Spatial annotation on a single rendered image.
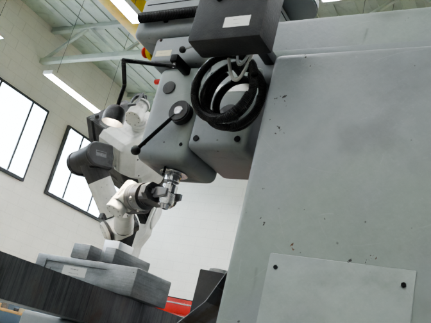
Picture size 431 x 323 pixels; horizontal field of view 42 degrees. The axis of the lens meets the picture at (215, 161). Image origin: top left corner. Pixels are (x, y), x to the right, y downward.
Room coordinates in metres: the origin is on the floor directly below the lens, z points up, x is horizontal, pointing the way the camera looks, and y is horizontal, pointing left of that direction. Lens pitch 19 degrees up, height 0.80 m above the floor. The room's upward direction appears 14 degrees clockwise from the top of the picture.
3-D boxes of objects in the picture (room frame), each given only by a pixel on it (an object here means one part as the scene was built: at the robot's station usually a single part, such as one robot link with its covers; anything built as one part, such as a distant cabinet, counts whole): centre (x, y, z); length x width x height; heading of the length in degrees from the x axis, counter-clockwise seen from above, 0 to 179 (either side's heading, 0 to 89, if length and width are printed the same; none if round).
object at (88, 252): (1.53, 0.24, 0.99); 0.15 x 0.06 x 0.04; 146
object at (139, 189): (1.70, 0.17, 1.24); 0.13 x 0.12 x 0.10; 129
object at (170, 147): (1.63, 0.11, 1.47); 0.21 x 0.19 x 0.32; 148
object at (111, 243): (1.50, 0.19, 1.01); 0.06 x 0.05 x 0.06; 146
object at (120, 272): (1.52, 0.22, 0.96); 0.35 x 0.15 x 0.11; 56
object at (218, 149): (1.53, -0.05, 1.47); 0.24 x 0.19 x 0.26; 148
